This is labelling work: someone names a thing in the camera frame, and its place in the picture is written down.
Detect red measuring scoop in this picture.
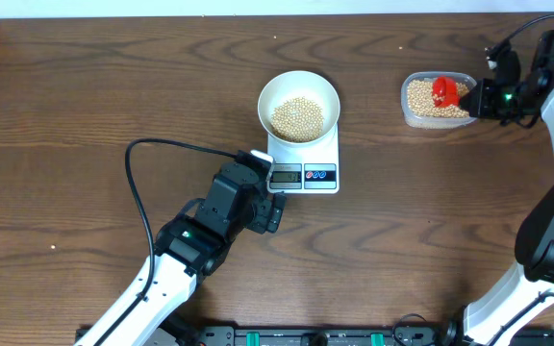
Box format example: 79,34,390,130
432,76,460,108

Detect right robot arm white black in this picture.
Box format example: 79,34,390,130
439,30,554,345

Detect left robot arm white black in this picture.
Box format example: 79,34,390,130
76,150,286,346

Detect white digital kitchen scale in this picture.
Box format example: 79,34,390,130
267,125,340,194

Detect soybeans in bowl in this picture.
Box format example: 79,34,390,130
270,97,324,143

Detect white bowl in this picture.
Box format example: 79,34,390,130
257,70,341,147

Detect soybeans pile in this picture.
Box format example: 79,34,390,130
406,80,468,118

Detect clear plastic container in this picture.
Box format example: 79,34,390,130
401,71,476,130

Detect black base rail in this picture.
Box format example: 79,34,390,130
74,325,554,346

